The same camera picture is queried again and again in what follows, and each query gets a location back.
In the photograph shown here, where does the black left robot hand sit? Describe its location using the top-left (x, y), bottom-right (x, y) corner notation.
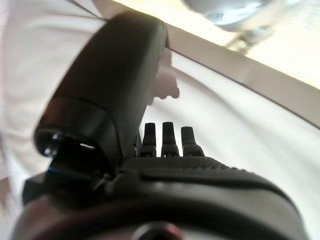
top-left (9, 11), bottom-right (308, 240)

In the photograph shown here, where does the silver left robot leg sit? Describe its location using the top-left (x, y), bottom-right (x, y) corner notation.
top-left (182, 0), bottom-right (276, 51)

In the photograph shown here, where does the beige bedspread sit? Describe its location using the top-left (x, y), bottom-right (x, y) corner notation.
top-left (0, 0), bottom-right (320, 240)

